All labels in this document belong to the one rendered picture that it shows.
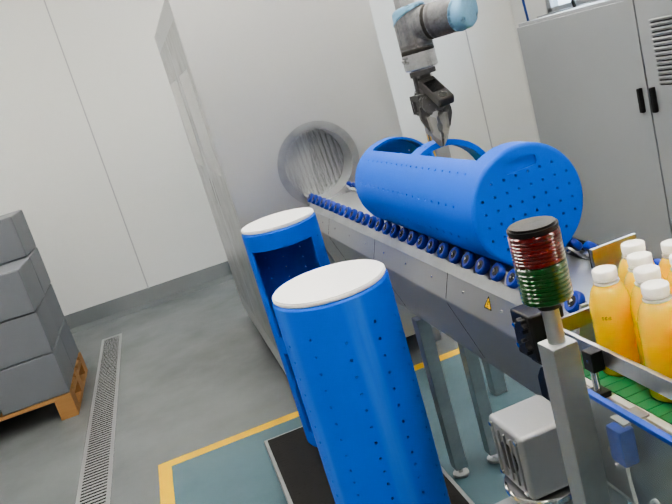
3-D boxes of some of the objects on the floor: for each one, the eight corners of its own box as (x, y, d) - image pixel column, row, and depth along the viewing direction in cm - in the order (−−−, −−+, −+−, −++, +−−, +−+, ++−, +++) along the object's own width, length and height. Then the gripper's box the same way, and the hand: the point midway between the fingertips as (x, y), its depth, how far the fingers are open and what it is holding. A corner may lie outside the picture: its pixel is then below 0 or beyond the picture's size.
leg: (498, 453, 266) (459, 298, 251) (506, 460, 260) (467, 302, 245) (484, 459, 265) (445, 304, 250) (492, 466, 259) (452, 308, 244)
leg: (465, 467, 263) (424, 312, 248) (472, 474, 257) (430, 316, 242) (451, 473, 262) (409, 317, 247) (457, 481, 256) (415, 322, 241)
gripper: (429, 66, 198) (447, 141, 203) (400, 75, 196) (419, 150, 201) (442, 64, 190) (460, 141, 195) (411, 73, 188) (431, 151, 193)
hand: (442, 141), depth 195 cm, fingers closed, pressing on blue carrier
